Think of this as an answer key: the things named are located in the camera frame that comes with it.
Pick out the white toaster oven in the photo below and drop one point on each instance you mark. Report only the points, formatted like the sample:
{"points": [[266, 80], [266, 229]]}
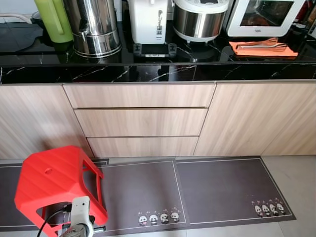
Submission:
{"points": [[266, 17]]}

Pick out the white electric thermo pot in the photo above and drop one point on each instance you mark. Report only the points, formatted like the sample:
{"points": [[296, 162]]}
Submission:
{"points": [[147, 22]]}

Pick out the light wood cabinet door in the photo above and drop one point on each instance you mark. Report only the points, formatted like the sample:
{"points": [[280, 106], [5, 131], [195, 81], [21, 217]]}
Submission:
{"points": [[256, 118], [34, 118]]}

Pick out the red plastic stool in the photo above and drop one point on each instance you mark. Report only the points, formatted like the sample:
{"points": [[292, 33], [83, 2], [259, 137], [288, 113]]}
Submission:
{"points": [[49, 173]]}

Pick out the red sauce bottle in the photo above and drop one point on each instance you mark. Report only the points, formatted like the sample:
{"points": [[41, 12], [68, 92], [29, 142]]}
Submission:
{"points": [[311, 10]]}

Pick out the black kitchen scale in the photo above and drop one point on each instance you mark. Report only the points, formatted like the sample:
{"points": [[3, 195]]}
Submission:
{"points": [[154, 51]]}

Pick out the white silver rice cooker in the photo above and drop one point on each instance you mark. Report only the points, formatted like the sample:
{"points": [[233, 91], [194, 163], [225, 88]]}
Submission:
{"points": [[200, 22]]}

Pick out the green plastic jug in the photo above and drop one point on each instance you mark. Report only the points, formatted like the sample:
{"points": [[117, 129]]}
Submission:
{"points": [[52, 22]]}

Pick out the orange cloth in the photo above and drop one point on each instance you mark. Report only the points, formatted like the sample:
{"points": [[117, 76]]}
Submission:
{"points": [[281, 53]]}

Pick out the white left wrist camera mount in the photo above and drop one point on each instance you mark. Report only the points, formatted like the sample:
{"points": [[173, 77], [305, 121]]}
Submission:
{"points": [[80, 210]]}

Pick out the light wood drawer front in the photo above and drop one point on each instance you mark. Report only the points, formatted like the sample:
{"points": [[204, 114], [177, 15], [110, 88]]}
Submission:
{"points": [[138, 95], [143, 146], [140, 122]]}

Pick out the grey panda floor mat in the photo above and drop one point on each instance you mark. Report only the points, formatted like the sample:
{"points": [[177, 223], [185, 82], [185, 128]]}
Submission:
{"points": [[138, 192], [222, 187]]}

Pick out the stainless steel water urn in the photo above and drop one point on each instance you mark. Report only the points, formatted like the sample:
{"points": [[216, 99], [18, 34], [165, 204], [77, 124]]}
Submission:
{"points": [[94, 24]]}

